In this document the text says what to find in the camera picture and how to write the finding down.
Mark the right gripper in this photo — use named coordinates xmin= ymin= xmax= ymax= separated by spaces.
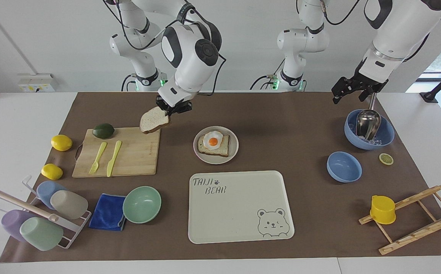
xmin=156 ymin=96 xmax=193 ymax=116

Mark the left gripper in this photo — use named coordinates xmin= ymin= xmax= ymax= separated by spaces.
xmin=331 ymin=70 xmax=389 ymax=105

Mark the plain bread slice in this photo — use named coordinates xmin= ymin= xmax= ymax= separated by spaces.
xmin=140 ymin=106 xmax=171 ymax=134

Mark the beige round plate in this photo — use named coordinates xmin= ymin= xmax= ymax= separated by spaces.
xmin=193 ymin=126 xmax=239 ymax=165

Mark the metal scoop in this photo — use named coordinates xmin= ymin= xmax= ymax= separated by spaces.
xmin=356 ymin=92 xmax=382 ymax=141

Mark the large blue bowl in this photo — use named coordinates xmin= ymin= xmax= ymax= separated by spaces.
xmin=344 ymin=109 xmax=395 ymax=150

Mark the fried egg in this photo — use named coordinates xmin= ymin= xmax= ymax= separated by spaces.
xmin=203 ymin=131 xmax=224 ymax=149

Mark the wooden cutting board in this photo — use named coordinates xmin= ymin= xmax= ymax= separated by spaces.
xmin=72 ymin=127 xmax=161 ymax=178

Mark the toasted bread slice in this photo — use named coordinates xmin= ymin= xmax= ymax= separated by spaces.
xmin=197 ymin=134 xmax=231 ymax=157

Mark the green avocado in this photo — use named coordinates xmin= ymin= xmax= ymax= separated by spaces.
xmin=92 ymin=123 xmax=115 ymax=139

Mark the yellow-green plastic knife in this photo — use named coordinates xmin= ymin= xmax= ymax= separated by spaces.
xmin=107 ymin=140 xmax=123 ymax=177

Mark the small blue bowl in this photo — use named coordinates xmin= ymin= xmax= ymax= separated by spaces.
xmin=327 ymin=151 xmax=363 ymax=183

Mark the yellow-green plastic fork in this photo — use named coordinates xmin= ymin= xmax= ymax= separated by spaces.
xmin=88 ymin=142 xmax=108 ymax=175

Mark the green bowl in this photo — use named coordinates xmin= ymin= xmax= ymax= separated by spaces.
xmin=123 ymin=186 xmax=162 ymax=224

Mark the yellow lemon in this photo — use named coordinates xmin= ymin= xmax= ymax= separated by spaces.
xmin=51 ymin=134 xmax=73 ymax=152
xmin=41 ymin=164 xmax=64 ymax=180

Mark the cream tray with bear print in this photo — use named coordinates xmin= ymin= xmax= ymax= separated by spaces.
xmin=188 ymin=170 xmax=295 ymax=244

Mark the blue cloth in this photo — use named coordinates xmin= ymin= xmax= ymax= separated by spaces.
xmin=89 ymin=193 xmax=127 ymax=232

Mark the yellow cup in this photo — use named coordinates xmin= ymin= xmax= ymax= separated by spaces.
xmin=370 ymin=195 xmax=396 ymax=225

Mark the beige cup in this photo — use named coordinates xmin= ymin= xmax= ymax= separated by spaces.
xmin=50 ymin=190 xmax=89 ymax=220

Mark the blue cup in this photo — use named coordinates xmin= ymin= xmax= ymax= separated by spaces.
xmin=37 ymin=180 xmax=67 ymax=210

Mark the wooden rack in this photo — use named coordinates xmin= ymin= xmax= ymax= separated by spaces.
xmin=359 ymin=178 xmax=441 ymax=255

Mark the green cup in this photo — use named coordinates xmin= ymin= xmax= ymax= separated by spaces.
xmin=19 ymin=217 xmax=64 ymax=252

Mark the purple cup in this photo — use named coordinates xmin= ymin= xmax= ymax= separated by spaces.
xmin=1 ymin=209 xmax=35 ymax=242

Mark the white wall socket box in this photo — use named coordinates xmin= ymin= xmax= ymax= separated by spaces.
xmin=18 ymin=73 xmax=56 ymax=93

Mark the white wire cup rack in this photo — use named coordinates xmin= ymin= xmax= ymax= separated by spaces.
xmin=0 ymin=175 xmax=92 ymax=250

